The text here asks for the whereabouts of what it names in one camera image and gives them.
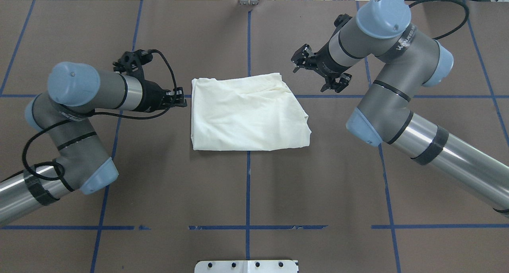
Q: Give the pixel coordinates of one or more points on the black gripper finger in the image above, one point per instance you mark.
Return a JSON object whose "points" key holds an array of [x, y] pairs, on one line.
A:
{"points": [[178, 93], [300, 58], [179, 104], [336, 84]]}

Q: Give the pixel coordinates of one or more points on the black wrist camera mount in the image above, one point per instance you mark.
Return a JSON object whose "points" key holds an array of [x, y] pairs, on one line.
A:
{"points": [[131, 62], [341, 20]]}

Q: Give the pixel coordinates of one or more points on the cream long-sleeve printed shirt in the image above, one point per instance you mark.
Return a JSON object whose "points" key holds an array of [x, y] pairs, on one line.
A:
{"points": [[256, 113]]}

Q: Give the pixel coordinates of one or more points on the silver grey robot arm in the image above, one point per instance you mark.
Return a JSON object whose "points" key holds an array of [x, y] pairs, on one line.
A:
{"points": [[66, 153], [412, 60]]}

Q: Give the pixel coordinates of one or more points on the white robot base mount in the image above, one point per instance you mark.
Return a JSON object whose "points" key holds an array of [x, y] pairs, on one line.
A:
{"points": [[247, 266]]}

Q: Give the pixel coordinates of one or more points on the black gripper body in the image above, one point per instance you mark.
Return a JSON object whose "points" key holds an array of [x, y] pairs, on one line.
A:
{"points": [[151, 95], [325, 63]]}

